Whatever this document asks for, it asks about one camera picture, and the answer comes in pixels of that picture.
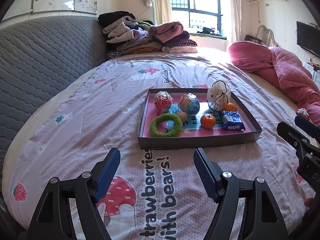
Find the barred window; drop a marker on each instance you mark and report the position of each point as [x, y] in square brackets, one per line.
[200, 0]

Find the red toy egg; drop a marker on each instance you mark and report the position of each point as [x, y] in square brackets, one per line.
[163, 100]

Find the black floral garment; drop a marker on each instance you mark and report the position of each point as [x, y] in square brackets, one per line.
[113, 55]

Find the walnut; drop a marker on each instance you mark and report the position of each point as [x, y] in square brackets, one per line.
[181, 116]

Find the white sheer hair scrunchie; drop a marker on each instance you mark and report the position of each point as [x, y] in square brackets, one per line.
[217, 95]

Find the person's right hand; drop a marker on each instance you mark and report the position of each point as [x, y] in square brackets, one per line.
[309, 202]

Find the black folded garment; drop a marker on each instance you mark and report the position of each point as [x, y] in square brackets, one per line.
[113, 17]

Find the tangerine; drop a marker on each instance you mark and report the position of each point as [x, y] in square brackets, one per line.
[230, 107]
[208, 121]

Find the dark purple folded garment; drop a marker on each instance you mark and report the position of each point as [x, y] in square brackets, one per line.
[180, 40]

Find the cream knit garment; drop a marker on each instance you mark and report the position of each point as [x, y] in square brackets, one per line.
[183, 50]

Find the leopard print garment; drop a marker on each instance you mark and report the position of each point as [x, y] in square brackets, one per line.
[188, 44]

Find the blue toy egg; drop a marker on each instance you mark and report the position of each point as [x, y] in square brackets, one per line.
[189, 105]

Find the pink folded garment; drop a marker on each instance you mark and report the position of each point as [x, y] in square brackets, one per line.
[166, 30]

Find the white drawer cabinet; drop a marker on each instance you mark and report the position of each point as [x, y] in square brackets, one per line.
[312, 72]

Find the yellow folded garment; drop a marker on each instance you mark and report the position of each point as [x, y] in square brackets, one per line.
[146, 49]

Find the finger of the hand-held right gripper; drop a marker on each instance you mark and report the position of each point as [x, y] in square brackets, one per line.
[307, 126]
[291, 133]

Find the dark clothes on windowsill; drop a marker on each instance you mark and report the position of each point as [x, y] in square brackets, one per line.
[208, 31]

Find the beige folded garment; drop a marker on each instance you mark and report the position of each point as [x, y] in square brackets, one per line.
[116, 31]

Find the grey quilted headboard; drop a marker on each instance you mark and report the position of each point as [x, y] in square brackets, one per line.
[37, 60]

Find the small white red toy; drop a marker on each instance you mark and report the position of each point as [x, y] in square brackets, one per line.
[302, 112]

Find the blue cookie packet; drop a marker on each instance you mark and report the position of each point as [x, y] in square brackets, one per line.
[232, 121]

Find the brown patterned bag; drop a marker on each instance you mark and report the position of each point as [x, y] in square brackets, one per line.
[253, 40]

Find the green folded garment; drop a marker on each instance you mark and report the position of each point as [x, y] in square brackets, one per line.
[145, 24]

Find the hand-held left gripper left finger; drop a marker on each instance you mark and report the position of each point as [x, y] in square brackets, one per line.
[107, 175]

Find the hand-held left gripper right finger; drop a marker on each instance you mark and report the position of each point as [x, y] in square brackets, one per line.
[205, 173]

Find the shallow grey cardboard box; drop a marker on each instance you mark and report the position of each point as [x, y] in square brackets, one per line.
[195, 141]

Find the lavender folded garment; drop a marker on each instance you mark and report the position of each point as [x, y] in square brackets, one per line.
[140, 38]

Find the pink quilt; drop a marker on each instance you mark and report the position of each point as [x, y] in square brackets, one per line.
[275, 65]

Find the black television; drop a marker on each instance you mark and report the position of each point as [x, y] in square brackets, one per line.
[307, 38]

